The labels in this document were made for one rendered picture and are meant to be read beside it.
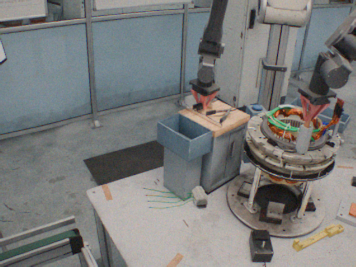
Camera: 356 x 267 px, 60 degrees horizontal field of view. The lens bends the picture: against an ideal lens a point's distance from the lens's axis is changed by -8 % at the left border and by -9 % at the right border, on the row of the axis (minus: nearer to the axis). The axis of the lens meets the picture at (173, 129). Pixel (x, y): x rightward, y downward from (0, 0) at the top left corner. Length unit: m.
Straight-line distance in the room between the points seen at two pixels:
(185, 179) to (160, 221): 0.17
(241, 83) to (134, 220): 2.47
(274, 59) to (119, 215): 0.93
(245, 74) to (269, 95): 1.86
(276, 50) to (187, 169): 0.68
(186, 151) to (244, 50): 2.32
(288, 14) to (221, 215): 0.85
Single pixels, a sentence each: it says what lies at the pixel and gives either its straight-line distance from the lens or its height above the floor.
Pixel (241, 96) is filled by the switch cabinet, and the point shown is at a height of 0.24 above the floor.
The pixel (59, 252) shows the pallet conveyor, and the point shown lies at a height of 0.71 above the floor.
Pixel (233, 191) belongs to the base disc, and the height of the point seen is 0.80.
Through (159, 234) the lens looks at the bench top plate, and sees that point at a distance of 1.16.
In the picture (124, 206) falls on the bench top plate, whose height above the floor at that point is 0.78.
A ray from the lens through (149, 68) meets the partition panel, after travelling 3.39.
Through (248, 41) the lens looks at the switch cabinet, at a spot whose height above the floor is 0.83.
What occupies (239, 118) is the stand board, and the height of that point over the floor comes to 1.07.
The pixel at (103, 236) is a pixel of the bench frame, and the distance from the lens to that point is 1.49.
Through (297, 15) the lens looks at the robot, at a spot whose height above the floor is 1.41.
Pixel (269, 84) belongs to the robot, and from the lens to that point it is 1.57.
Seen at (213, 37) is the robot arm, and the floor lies 1.37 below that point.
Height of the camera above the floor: 1.64
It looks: 30 degrees down
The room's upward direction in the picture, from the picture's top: 2 degrees clockwise
